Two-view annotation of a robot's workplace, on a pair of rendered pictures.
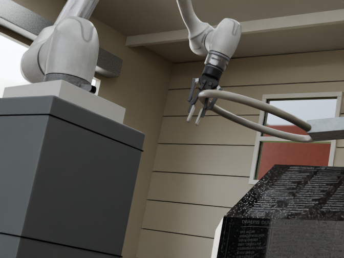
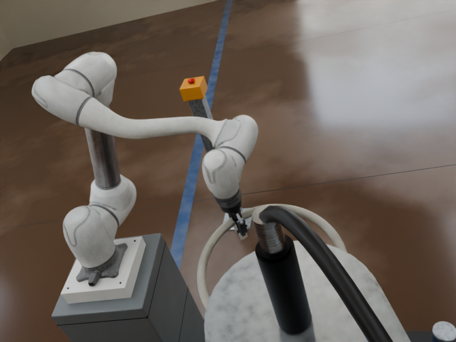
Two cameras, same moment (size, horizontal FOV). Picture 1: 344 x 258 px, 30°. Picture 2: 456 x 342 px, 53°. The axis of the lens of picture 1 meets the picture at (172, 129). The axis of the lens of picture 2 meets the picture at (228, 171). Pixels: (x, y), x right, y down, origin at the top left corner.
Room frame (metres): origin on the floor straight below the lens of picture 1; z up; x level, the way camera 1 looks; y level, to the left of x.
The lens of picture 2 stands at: (1.96, -1.18, 2.17)
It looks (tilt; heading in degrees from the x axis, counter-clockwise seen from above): 37 degrees down; 64
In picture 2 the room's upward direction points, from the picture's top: 18 degrees counter-clockwise
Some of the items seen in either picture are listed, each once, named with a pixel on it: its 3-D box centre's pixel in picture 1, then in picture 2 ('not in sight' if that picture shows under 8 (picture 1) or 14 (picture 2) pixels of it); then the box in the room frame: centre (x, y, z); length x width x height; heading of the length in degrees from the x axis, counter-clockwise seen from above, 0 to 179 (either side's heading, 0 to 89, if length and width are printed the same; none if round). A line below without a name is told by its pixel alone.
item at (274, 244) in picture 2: not in sight; (281, 272); (2.11, -0.91, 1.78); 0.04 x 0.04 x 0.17
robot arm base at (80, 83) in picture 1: (70, 89); (98, 262); (2.01, 0.35, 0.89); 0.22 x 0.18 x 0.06; 49
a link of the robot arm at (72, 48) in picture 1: (72, 50); (87, 232); (2.04, 0.37, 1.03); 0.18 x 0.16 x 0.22; 34
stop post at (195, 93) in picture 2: not in sight; (217, 158); (2.95, 0.94, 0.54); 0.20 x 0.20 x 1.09; 43
